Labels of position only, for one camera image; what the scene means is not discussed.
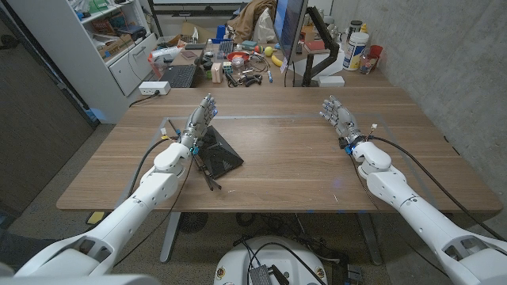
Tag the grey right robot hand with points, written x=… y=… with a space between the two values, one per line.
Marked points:
x=344 y=120

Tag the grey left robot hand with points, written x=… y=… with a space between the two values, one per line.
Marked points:
x=196 y=124

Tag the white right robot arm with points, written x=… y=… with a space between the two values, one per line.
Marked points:
x=416 y=213

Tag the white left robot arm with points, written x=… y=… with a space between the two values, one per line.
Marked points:
x=130 y=213

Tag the black router with antennas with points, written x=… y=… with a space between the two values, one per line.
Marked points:
x=222 y=158

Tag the black hand tool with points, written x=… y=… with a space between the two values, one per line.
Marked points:
x=251 y=80

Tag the white flat box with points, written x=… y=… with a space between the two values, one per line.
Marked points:
x=331 y=81

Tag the black laptop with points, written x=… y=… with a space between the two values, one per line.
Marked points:
x=180 y=76

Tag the beige small box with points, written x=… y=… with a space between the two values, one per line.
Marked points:
x=216 y=73

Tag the white power adapter box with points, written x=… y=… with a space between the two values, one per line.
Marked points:
x=152 y=88

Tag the clear glass with items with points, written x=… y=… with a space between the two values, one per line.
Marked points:
x=366 y=65

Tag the rubik's cube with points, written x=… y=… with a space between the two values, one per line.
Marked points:
x=227 y=67

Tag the white wipes canister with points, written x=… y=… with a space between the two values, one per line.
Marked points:
x=354 y=51

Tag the clear glass jar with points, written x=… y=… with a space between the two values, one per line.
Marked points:
x=238 y=64

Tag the white plastic bag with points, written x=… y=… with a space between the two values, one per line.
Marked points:
x=164 y=55

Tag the red cup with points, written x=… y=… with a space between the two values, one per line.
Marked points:
x=377 y=51

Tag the red bowl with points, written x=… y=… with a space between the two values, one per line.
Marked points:
x=233 y=54

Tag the red book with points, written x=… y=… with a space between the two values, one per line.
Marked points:
x=315 y=45

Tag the blue marker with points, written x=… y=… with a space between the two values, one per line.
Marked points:
x=270 y=76

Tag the yellow banana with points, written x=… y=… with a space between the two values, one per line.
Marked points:
x=276 y=61

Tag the open cardboard box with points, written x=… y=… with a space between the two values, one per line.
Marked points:
x=190 y=31

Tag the yellow bottle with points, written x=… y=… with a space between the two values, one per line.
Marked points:
x=364 y=28

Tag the teal box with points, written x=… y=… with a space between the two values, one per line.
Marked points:
x=248 y=44

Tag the blue box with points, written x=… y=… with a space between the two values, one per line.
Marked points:
x=220 y=31

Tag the black floor fan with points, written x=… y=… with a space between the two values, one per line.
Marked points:
x=193 y=221

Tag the yellow ball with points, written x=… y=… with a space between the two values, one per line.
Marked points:
x=269 y=51

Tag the computer monitor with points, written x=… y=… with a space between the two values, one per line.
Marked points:
x=289 y=23

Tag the cardboard box in shelf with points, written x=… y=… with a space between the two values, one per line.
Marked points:
x=115 y=46

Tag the grey table leg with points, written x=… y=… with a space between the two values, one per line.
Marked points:
x=170 y=237
x=369 y=237

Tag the white cloth on chair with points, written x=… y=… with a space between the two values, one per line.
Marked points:
x=263 y=29

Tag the brown jacket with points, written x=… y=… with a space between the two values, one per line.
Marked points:
x=249 y=17

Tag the white shelf cabinet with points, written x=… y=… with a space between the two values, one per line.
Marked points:
x=75 y=67

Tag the yellow black floor pad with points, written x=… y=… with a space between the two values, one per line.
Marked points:
x=95 y=217

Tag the white robot torso base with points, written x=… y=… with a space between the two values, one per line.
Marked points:
x=237 y=261

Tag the white robot head housing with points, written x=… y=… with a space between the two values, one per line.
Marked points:
x=79 y=280

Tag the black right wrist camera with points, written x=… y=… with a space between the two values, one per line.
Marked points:
x=342 y=143

